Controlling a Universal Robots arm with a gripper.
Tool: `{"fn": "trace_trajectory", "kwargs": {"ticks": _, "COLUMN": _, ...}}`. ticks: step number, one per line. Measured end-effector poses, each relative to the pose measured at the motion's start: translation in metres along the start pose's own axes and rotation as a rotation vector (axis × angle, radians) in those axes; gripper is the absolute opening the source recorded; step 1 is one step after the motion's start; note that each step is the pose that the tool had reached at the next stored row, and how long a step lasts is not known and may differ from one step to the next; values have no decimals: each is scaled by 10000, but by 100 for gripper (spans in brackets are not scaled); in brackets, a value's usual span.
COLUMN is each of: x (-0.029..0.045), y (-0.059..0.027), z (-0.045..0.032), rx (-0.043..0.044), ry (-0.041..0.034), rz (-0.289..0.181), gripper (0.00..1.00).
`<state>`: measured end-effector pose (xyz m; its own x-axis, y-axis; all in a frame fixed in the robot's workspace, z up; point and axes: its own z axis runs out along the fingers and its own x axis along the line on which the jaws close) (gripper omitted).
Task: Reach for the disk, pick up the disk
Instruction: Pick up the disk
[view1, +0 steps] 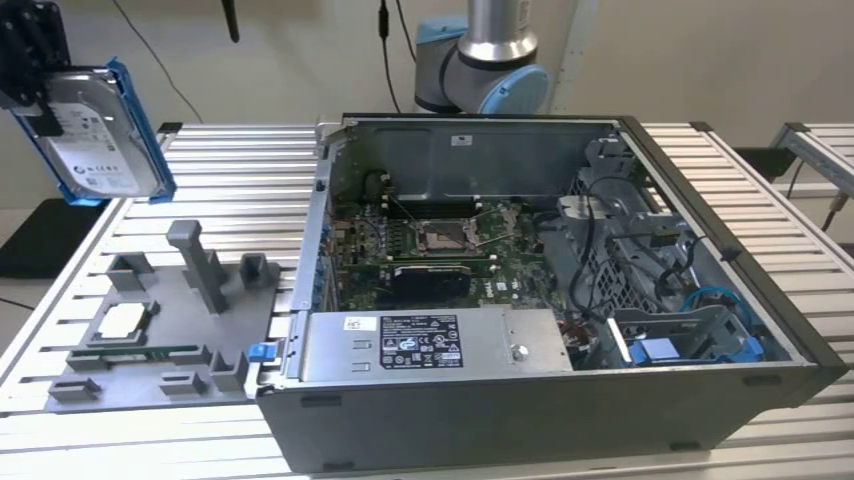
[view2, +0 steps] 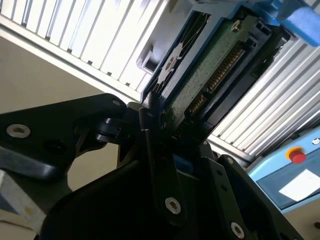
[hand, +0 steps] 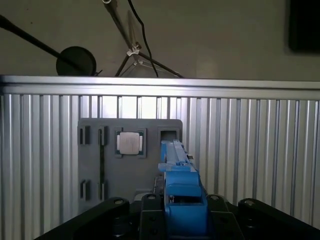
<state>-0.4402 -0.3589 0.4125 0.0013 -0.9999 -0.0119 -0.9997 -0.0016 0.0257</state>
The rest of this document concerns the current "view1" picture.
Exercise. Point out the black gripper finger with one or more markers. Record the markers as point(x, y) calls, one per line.
point(48, 117)

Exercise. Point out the hard disk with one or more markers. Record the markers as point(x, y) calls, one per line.
point(94, 135)

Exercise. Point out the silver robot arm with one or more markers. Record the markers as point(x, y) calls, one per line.
point(497, 30)

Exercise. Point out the blue carrier in disk bay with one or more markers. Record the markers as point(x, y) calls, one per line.
point(657, 350)

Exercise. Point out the black antenna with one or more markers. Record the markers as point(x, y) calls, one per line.
point(231, 20)

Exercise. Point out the silver CPU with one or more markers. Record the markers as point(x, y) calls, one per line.
point(123, 318)

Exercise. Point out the grey parts rack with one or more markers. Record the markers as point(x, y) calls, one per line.
point(181, 330)

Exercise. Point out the green RAM stick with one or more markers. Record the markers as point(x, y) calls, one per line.
point(157, 354)

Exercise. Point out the blue case latch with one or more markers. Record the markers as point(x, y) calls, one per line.
point(259, 351)

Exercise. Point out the RAM slot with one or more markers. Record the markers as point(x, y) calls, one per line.
point(441, 258)
point(434, 205)

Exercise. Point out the white case sticker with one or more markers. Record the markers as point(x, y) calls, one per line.
point(462, 140)

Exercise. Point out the silver power supply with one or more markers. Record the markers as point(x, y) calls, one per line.
point(334, 345)

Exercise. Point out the CPU socket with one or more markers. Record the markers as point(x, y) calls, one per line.
point(443, 240)

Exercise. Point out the black graphics card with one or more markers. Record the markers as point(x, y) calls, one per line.
point(427, 285)

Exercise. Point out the green motherboard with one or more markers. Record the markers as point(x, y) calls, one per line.
point(527, 285)

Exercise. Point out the open grey PC case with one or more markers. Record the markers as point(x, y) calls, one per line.
point(467, 425)

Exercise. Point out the grey metal drive cage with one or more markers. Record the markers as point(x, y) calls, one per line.
point(621, 280)

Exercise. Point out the black box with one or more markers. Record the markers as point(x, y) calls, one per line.
point(764, 160)

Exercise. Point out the metal slat side table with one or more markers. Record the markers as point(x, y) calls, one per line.
point(828, 145)

